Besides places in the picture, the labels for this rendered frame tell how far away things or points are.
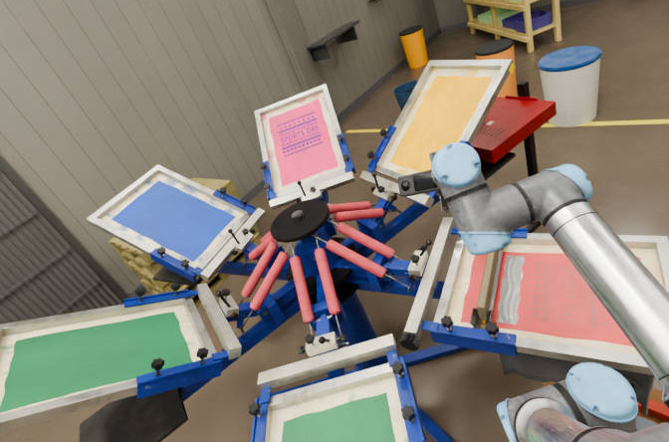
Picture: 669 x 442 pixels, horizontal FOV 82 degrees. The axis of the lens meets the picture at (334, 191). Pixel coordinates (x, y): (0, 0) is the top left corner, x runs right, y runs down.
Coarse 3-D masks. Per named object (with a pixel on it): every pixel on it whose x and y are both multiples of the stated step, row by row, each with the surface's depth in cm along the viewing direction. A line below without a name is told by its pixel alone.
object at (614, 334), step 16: (480, 288) 164; (464, 304) 160; (496, 304) 155; (528, 304) 150; (464, 320) 154; (496, 320) 149; (528, 320) 145; (608, 320) 134; (560, 336) 135; (576, 336) 133; (592, 336) 131; (608, 336) 130; (624, 336) 128
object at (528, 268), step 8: (480, 256) 178; (504, 256) 173; (528, 256) 169; (536, 256) 167; (544, 256) 166; (552, 256) 164; (560, 256) 163; (472, 264) 176; (480, 264) 174; (504, 264) 170; (528, 264) 165; (472, 272) 172; (480, 272) 171; (504, 272) 166; (528, 272) 162; (472, 280) 169; (480, 280) 167; (528, 280) 159; (528, 288) 156
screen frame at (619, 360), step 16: (512, 240) 176; (528, 240) 172; (544, 240) 169; (624, 240) 154; (640, 240) 151; (656, 240) 149; (448, 272) 172; (448, 288) 165; (448, 304) 159; (528, 352) 134; (544, 352) 131; (560, 352) 127; (576, 352) 126; (592, 352) 124; (608, 352) 122; (624, 368) 120; (640, 368) 117
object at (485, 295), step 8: (488, 256) 163; (496, 256) 165; (488, 264) 159; (496, 264) 165; (488, 272) 156; (488, 280) 153; (488, 288) 150; (480, 296) 148; (488, 296) 149; (480, 304) 145; (488, 304) 149; (480, 312) 145
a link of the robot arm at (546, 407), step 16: (512, 400) 82; (528, 400) 77; (544, 400) 76; (560, 400) 78; (512, 416) 79; (528, 416) 74; (544, 416) 69; (560, 416) 66; (512, 432) 77; (528, 432) 72; (544, 432) 65; (560, 432) 59; (576, 432) 56; (592, 432) 50; (608, 432) 48; (624, 432) 48; (640, 432) 44; (656, 432) 43
